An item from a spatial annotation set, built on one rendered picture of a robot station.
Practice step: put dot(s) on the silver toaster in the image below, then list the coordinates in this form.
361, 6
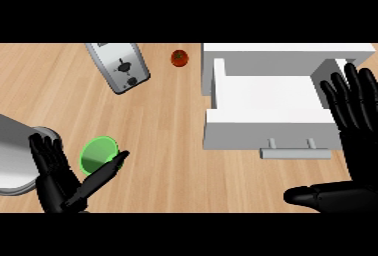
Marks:
118, 66

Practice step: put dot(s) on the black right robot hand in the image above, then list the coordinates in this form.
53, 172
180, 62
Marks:
356, 140

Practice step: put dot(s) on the red tomato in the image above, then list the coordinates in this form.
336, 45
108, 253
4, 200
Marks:
178, 58

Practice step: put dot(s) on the green cup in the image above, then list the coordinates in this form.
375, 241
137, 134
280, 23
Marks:
97, 154

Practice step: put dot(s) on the white open drawer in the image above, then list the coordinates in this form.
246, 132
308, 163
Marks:
267, 110

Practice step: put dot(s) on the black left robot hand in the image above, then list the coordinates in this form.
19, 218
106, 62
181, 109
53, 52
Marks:
54, 181

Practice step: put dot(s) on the white cabinet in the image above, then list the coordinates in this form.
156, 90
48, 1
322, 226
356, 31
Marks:
274, 60

